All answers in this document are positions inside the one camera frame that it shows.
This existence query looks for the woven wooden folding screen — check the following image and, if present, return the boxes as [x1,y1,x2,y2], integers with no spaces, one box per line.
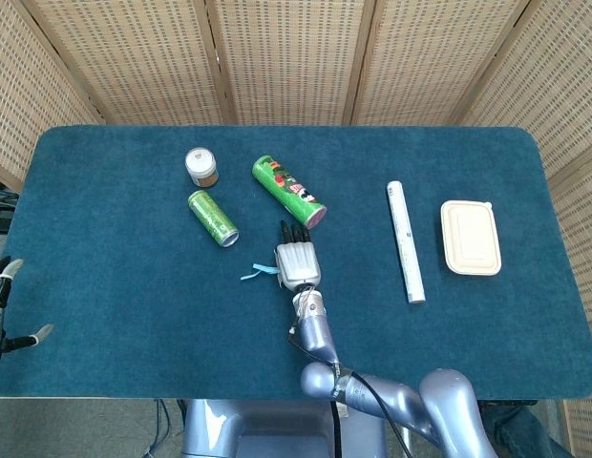
[0,0,592,458]

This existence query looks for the dark equipment clutter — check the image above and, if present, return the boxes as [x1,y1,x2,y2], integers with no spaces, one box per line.
[0,176,20,235]

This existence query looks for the blue denim cloth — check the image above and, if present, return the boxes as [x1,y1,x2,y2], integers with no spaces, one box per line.
[481,403,569,458]

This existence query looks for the green chips tube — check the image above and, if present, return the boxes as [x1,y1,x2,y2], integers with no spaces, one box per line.
[251,155,328,229]

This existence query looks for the beige lunch box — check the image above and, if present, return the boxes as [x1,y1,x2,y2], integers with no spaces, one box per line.
[439,199,503,277]

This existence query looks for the spice jar with white lid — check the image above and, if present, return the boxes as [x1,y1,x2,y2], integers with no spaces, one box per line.
[184,147,220,188]

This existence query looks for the black cable on torso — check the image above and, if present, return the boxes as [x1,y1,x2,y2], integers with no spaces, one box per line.
[329,399,343,458]

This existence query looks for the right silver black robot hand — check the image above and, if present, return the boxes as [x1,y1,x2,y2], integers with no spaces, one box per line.
[273,219,323,292]

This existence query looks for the white wrap roll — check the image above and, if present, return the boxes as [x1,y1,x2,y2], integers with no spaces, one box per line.
[385,179,427,305]

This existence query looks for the blue carpet table mat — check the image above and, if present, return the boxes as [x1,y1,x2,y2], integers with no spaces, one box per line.
[0,124,592,401]

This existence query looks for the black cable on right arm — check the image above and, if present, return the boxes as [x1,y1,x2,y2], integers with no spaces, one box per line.
[286,328,416,458]

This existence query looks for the blue floor cables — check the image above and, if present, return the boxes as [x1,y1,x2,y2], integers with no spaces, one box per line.
[147,399,182,458]

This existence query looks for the blue-grey robot torso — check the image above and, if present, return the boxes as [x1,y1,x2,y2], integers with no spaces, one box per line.
[180,399,388,458]

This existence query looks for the green drink can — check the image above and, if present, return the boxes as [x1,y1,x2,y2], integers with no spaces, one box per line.
[187,190,241,248]

